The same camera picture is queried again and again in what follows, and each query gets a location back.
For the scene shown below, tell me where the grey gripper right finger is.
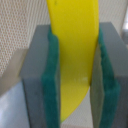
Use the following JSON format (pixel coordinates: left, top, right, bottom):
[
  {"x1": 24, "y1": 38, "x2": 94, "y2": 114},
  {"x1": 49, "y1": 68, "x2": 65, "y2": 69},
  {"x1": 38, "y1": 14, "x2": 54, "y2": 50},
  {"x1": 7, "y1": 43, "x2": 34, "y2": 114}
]
[{"x1": 90, "y1": 22, "x2": 128, "y2": 128}]

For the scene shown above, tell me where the beige woven placemat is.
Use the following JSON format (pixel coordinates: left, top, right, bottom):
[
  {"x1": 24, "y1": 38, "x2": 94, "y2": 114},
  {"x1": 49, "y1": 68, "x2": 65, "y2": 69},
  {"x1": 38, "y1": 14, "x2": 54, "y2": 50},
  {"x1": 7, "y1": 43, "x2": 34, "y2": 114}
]
[{"x1": 0, "y1": 0, "x2": 128, "y2": 76}]

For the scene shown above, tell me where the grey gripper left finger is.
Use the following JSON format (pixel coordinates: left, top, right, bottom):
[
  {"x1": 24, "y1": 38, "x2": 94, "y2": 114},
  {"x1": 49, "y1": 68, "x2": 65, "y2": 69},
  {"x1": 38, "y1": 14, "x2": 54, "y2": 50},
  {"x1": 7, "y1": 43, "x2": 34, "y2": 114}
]
[{"x1": 20, "y1": 25, "x2": 60, "y2": 128}]

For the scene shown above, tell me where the yellow toy banana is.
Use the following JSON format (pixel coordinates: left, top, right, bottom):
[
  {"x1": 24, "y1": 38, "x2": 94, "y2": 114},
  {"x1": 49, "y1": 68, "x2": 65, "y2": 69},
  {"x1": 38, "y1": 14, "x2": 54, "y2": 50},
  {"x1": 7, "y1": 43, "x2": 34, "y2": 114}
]
[{"x1": 46, "y1": 0, "x2": 99, "y2": 121}]

